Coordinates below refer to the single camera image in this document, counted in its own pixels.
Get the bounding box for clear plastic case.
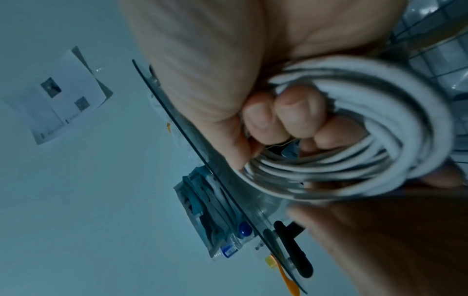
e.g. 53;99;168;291
132;59;311;296

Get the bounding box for orange plastic tool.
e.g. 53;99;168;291
276;258;300;296

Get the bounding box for black plastic handle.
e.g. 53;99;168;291
273;220;314;279

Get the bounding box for metal wire rack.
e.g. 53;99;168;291
384;0;468;99

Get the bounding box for person's right hand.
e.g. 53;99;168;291
118;0;408;171

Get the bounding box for clear bag of blue parts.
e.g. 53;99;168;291
173;165;258;262

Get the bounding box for white cable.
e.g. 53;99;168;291
237;56;458;203

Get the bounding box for person's left hand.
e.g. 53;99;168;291
287;165;468;296

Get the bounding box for white paper leaflet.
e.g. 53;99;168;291
1;45;115;146

